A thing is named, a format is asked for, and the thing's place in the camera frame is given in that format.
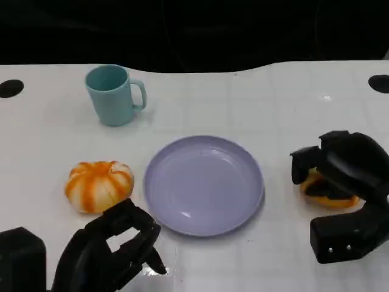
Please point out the black table grommet hole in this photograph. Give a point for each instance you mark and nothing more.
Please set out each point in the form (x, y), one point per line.
(380, 83)
(10, 88)

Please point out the orange white toy bread roll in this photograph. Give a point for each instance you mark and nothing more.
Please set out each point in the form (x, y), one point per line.
(97, 185)
(334, 203)

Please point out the pale green mug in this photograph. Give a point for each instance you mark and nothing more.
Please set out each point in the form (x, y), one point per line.
(112, 102)

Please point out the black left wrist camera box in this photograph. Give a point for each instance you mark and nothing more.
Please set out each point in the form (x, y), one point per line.
(21, 261)

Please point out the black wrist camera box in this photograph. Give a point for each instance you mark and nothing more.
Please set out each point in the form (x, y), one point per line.
(346, 234)
(21, 261)

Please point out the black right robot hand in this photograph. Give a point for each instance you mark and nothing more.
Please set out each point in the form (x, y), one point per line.
(352, 161)

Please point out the lilac plate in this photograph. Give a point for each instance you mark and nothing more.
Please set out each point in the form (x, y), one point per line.
(203, 185)

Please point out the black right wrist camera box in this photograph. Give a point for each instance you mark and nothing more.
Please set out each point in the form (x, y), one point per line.
(346, 234)

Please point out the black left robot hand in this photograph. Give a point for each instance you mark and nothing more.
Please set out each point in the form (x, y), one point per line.
(88, 252)

